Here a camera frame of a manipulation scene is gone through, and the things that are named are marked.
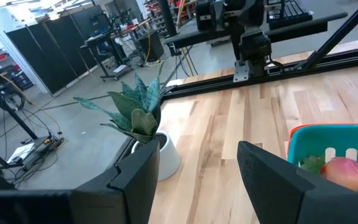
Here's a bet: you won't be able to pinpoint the wooden top standing desk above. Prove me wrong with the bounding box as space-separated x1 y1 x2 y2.
79 18 155 82

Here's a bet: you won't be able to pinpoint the green snake plant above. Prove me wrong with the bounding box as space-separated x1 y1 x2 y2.
73 62 165 144

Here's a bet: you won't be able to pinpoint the white plant pot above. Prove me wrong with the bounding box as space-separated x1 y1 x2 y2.
131 130 181 182

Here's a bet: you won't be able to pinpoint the black keyboard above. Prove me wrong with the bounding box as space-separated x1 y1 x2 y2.
265 0 314 31

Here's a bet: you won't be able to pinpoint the floor power strip with cables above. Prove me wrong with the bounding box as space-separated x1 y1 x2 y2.
6 136 65 171

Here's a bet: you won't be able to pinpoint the teal plastic basket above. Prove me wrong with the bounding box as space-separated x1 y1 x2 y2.
287 123 358 195

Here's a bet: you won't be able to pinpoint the black computer tower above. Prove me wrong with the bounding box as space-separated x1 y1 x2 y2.
138 30 165 62

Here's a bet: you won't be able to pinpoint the black diagonal frame strut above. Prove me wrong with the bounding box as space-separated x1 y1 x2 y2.
293 0 358 71

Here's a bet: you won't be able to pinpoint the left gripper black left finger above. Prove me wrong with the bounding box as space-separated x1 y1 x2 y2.
70 139 162 224

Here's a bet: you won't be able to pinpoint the black workbench leg frame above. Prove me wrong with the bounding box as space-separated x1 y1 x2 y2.
0 52 40 170

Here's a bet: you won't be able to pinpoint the black table end rail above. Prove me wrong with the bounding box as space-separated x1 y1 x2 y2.
160 45 358 101

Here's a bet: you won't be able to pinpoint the dark green toy leaf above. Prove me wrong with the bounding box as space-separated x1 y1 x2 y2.
300 154 326 175

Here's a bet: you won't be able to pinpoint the black partition panels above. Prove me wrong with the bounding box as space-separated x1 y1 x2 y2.
5 4 113 95

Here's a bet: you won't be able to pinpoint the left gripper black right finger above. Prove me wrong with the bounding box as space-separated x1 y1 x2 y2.
236 140 358 224

